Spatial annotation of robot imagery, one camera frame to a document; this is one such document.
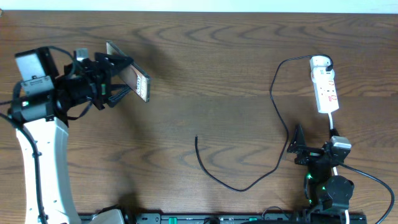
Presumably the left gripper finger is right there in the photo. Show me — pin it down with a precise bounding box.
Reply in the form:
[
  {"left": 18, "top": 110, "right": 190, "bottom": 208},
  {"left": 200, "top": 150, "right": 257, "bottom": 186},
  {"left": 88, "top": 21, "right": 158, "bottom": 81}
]
[
  {"left": 95, "top": 52, "right": 134, "bottom": 75},
  {"left": 107, "top": 84, "right": 132, "bottom": 108}
]

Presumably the Galaxy smartphone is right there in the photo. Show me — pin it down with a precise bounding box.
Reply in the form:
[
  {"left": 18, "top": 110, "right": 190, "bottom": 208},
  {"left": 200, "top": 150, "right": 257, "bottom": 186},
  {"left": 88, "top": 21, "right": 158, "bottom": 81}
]
[{"left": 106, "top": 40, "right": 151, "bottom": 103}]

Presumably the black charger cable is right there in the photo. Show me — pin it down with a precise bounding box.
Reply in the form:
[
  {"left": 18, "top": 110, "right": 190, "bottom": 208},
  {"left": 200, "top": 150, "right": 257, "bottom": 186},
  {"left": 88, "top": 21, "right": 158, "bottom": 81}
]
[{"left": 194, "top": 54, "right": 334, "bottom": 192}]

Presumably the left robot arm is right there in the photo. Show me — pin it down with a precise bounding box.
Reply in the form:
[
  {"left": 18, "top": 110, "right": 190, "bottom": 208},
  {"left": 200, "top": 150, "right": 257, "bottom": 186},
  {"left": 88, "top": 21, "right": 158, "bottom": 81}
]
[{"left": 1, "top": 46, "right": 134, "bottom": 223}]

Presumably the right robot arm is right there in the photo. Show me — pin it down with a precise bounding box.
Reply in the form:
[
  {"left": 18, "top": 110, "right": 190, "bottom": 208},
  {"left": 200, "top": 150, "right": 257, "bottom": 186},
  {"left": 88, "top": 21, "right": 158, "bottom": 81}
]
[{"left": 287, "top": 124, "right": 354, "bottom": 222}]

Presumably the white power strip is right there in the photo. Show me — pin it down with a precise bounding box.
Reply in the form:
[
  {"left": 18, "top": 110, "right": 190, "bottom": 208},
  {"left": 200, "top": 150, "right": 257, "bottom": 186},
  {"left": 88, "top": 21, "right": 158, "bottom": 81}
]
[{"left": 311, "top": 67, "right": 339, "bottom": 114}]

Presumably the white power strip cord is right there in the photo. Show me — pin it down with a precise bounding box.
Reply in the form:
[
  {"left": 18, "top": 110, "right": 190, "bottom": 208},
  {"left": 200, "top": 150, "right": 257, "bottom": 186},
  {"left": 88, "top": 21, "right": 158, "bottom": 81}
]
[{"left": 328, "top": 112, "right": 351, "bottom": 224}]

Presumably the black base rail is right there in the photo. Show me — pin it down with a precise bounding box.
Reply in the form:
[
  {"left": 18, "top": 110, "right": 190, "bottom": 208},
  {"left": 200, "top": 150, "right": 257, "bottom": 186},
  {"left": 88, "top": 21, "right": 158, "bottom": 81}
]
[{"left": 124, "top": 210, "right": 368, "bottom": 224}]

